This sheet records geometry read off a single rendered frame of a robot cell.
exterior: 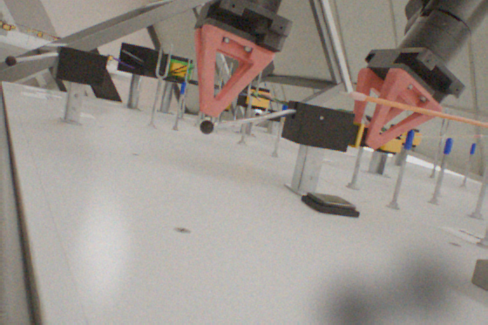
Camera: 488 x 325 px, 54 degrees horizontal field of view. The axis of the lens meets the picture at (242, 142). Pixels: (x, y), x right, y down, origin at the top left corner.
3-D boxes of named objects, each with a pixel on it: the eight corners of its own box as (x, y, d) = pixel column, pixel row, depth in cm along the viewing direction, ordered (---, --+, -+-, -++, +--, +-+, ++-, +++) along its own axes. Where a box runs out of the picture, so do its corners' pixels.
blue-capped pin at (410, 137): (382, 205, 52) (401, 127, 51) (394, 206, 52) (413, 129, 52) (390, 208, 51) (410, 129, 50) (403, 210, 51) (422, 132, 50)
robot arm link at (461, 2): (466, -45, 49) (513, -13, 48) (440, -18, 55) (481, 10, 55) (426, 9, 48) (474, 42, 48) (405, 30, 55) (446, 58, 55)
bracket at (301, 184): (283, 185, 51) (293, 139, 51) (303, 188, 52) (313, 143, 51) (301, 196, 47) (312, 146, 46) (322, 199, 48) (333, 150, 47)
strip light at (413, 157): (480, 184, 330) (488, 179, 332) (355, 136, 436) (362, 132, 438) (482, 204, 337) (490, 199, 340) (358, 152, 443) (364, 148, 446)
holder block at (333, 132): (280, 137, 50) (288, 99, 50) (327, 145, 52) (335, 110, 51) (296, 143, 46) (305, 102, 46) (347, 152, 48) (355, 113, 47)
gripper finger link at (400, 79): (366, 155, 55) (414, 90, 55) (403, 169, 48) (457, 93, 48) (324, 121, 52) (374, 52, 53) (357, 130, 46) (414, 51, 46)
